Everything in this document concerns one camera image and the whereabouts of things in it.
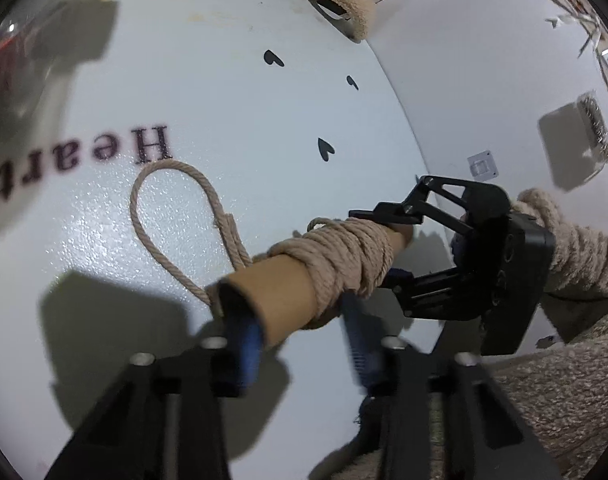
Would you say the cardboard tube with rope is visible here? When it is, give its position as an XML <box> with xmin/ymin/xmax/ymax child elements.
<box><xmin>131</xmin><ymin>159</ymin><xmax>415</xmax><ymax>346</ymax></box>

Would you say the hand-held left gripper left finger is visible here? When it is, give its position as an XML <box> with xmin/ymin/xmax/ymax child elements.
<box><xmin>44</xmin><ymin>280</ymin><xmax>265</xmax><ymax>480</ymax></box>

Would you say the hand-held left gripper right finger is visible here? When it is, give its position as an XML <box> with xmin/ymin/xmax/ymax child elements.
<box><xmin>336</xmin><ymin>290</ymin><xmax>560</xmax><ymax>480</ymax></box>

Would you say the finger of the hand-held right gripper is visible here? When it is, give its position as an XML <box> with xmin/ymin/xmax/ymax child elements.
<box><xmin>349</xmin><ymin>175</ymin><xmax>510</xmax><ymax>233</ymax></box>
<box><xmin>379</xmin><ymin>265</ymin><xmax>490</xmax><ymax>321</ymax></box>

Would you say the clear adhesive wall hook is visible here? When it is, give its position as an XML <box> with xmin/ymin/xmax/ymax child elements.
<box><xmin>467</xmin><ymin>150</ymin><xmax>498</xmax><ymax>178</ymax></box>

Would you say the clear wall packet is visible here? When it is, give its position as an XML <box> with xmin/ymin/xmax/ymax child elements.
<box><xmin>576</xmin><ymin>90</ymin><xmax>608</xmax><ymax>161</ymax></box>

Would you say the beige fuzzy rug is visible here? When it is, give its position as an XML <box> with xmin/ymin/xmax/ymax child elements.
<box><xmin>304</xmin><ymin>320</ymin><xmax>608</xmax><ymax>480</ymax></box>

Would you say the clear plastic container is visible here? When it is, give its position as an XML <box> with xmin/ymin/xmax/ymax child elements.
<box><xmin>0</xmin><ymin>0</ymin><xmax>120</xmax><ymax>171</ymax></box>

